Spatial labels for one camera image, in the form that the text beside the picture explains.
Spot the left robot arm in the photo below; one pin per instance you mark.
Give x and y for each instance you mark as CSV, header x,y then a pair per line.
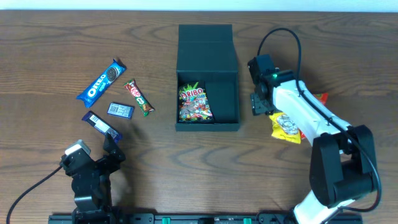
x,y
94,203

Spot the red KitKat bar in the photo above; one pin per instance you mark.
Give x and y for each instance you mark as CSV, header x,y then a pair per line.
x,y
134,90

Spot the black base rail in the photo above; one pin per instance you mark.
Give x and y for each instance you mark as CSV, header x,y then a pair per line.
x,y
148,218

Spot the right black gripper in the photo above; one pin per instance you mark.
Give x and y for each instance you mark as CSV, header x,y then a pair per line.
x,y
257,104

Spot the yellow Hacks candy bag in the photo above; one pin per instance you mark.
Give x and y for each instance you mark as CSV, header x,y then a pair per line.
x,y
284,128

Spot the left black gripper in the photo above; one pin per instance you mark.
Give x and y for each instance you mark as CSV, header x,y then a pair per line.
x,y
112,165

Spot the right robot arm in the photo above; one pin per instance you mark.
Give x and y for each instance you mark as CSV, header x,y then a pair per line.
x,y
343,168

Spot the long dark blue chocolate bar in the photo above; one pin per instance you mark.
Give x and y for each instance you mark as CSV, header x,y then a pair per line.
x,y
102,126

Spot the dark green box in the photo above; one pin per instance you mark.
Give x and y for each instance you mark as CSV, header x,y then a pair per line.
x,y
206,55

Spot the black Haribo gummy bag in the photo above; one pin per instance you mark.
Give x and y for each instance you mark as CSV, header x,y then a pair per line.
x,y
193,104

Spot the small blue candy bar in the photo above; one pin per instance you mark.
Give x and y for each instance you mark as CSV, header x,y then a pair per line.
x,y
120,110

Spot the red Hacks candy bag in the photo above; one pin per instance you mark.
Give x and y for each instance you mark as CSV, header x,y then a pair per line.
x,y
322,98

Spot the blue Oreo cookie pack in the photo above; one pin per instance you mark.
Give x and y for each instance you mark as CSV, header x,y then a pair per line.
x,y
96,89

